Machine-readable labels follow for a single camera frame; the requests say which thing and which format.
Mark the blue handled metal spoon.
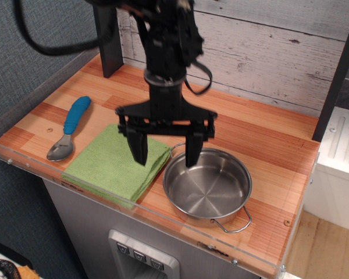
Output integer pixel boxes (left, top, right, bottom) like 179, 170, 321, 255
47, 96, 91, 162

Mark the white toy sink unit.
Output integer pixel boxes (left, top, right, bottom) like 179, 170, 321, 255
304, 108, 349, 230

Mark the clear acrylic guard rail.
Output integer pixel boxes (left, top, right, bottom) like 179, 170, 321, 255
0, 46, 320, 279

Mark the dark grey right post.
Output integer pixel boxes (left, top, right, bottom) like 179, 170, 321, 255
312, 33, 349, 142

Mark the green folded cloth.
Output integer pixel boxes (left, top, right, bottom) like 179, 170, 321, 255
62, 124, 170, 210

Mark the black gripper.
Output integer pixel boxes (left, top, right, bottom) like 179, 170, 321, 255
116, 83, 218, 168

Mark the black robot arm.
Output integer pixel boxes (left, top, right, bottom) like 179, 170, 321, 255
90, 1, 217, 167

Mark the black braided cable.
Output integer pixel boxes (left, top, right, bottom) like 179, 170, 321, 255
13, 0, 117, 56

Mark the orange object at corner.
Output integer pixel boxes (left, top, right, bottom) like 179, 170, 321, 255
17, 266, 41, 279

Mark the silver dispenser button panel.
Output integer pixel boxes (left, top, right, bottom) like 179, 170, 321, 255
108, 229, 181, 278

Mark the silver metal pot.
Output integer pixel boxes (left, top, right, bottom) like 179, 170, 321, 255
163, 148, 252, 234

